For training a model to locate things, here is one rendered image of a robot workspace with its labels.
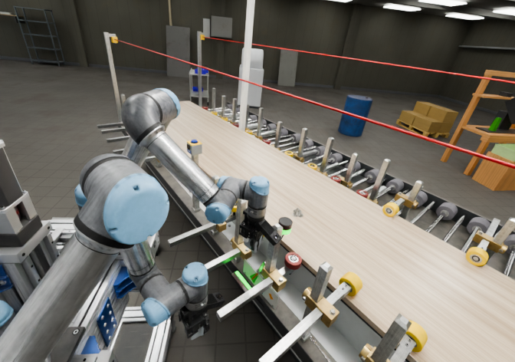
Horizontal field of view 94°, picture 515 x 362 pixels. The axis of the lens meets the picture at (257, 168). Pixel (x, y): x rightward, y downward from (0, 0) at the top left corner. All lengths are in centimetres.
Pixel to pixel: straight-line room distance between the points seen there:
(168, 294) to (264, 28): 1153
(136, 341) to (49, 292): 131
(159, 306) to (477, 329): 119
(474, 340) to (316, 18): 1187
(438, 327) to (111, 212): 121
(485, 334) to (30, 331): 141
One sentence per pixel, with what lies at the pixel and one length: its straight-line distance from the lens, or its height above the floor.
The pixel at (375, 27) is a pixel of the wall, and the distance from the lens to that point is 1346.
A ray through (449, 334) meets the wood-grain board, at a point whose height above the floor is 90.
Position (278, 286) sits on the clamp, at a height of 86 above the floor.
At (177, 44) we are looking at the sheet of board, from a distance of 1169.
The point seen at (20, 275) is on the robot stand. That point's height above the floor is 117.
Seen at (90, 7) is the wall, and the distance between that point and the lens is 1301.
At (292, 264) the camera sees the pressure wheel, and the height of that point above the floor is 90.
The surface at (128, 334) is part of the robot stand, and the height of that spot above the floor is 21.
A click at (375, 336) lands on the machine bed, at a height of 78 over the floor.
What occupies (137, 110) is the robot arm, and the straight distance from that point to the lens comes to 81.
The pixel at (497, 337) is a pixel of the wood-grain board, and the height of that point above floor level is 90.
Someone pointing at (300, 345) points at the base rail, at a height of 70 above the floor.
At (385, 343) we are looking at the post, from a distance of 95.
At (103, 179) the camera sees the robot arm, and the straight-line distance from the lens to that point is 52.
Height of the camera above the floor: 181
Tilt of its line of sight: 28 degrees down
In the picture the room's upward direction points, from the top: 6 degrees clockwise
